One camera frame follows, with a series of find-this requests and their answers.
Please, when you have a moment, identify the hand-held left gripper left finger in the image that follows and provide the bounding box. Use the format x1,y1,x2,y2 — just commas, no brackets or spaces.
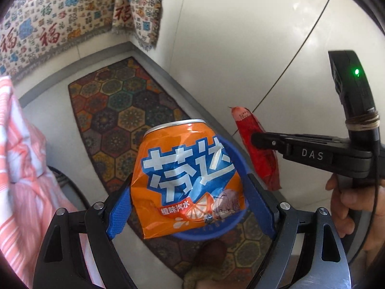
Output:
33,173,139,289

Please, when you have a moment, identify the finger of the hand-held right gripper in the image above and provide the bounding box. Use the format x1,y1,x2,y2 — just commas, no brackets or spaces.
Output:
251,131,289,157

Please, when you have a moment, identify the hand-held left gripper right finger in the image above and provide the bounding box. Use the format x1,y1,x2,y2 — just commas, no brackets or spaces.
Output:
245,171,352,289

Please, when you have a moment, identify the red snack wrapper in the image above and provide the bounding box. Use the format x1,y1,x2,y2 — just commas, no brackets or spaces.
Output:
230,105,282,191

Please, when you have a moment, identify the blue plastic waste bin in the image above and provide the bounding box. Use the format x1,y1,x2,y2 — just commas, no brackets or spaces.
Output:
176,132,251,241

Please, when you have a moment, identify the crushed orange soda can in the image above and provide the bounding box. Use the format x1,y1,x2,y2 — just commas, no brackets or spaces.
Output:
130,119,246,240

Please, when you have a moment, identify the person's right hand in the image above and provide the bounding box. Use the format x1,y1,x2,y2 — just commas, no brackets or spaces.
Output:
326,175,385,250

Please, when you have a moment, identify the brown plush slipper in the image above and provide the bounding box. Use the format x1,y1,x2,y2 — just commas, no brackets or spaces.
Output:
183,241,229,289

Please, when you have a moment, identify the hexagon patterned rug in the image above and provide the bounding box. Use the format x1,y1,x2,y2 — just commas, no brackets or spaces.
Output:
68,57,273,279

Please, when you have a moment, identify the pink striped cloth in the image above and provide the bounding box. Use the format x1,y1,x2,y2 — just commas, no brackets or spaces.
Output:
0,75,91,289

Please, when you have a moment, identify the printed blanket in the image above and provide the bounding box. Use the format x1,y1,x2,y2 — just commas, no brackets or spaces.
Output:
0,0,170,85

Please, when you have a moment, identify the black cable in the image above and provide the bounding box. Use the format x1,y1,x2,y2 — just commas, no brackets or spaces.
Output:
349,126,380,265

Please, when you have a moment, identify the black metal frame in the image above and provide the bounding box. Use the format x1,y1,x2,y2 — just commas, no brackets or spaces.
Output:
46,165,91,211

